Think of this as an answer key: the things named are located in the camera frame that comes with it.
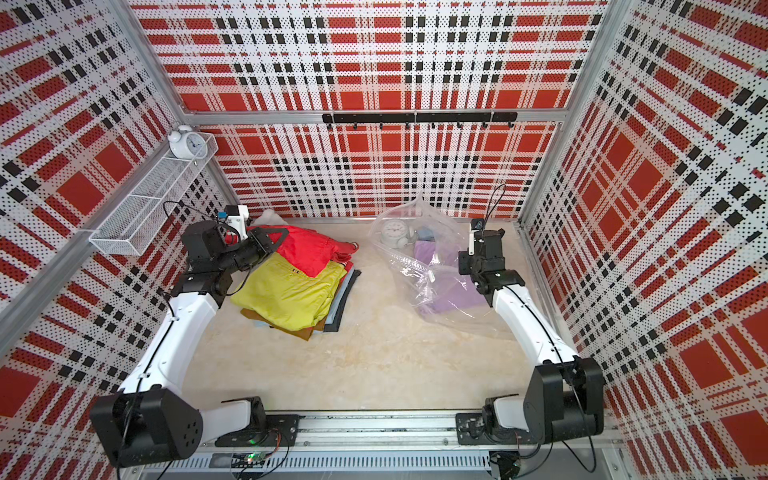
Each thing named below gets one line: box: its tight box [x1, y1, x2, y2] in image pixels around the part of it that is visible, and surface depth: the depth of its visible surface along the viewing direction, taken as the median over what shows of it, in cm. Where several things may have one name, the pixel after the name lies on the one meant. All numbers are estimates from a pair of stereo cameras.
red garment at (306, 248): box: [267, 225, 359, 280], surface depth 75 cm
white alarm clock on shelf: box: [168, 125, 208, 160], surface depth 82 cm
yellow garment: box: [231, 252, 348, 331], surface depth 85 cm
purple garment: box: [414, 240, 486, 314], surface depth 85 cm
